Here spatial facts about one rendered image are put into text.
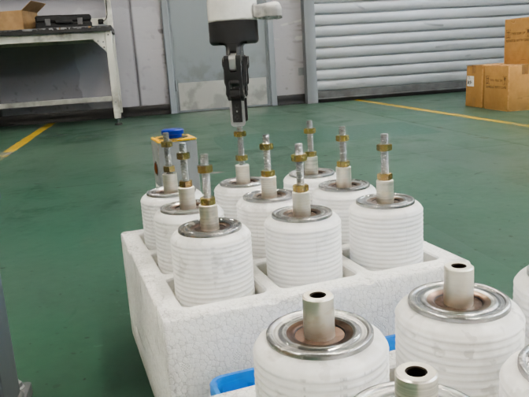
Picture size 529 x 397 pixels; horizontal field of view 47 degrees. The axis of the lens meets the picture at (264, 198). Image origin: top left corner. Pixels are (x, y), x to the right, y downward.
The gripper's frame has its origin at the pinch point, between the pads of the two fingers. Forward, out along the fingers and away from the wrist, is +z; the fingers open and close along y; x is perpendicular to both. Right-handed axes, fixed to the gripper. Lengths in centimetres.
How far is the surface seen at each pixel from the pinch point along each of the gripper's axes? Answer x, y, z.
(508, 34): 163, -342, -14
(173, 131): -12.7, -11.4, 3.2
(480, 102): 147, -350, 33
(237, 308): 0.8, 33.2, 18.0
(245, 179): 0.3, 1.3, 9.9
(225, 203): -2.8, 4.1, 13.1
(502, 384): 19, 62, 12
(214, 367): -2.1, 34.5, 24.3
